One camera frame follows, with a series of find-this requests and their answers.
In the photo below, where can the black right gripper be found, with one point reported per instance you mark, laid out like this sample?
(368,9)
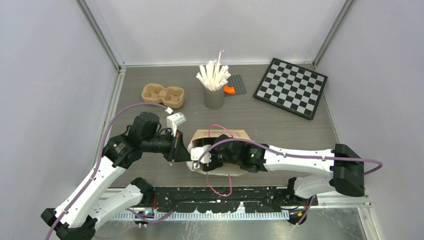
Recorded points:
(214,163)

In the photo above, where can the pink paper gift bag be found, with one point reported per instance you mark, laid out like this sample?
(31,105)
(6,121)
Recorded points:
(216,135)

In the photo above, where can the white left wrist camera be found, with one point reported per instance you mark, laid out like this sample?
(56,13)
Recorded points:
(174,120)

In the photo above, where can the black white chessboard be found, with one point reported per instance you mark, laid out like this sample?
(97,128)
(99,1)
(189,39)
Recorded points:
(291,87)

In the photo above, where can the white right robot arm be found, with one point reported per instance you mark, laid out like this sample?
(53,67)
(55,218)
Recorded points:
(339,169)

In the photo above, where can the orange black small device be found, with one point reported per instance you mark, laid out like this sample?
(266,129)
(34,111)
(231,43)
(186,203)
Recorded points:
(234,86)

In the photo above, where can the grey straw holder cup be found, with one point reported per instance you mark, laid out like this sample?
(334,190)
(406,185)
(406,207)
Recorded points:
(213,99)

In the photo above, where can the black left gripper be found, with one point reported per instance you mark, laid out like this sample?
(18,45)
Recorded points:
(180,151)

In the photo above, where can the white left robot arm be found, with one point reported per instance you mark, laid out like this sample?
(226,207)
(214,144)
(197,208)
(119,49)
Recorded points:
(80,215)

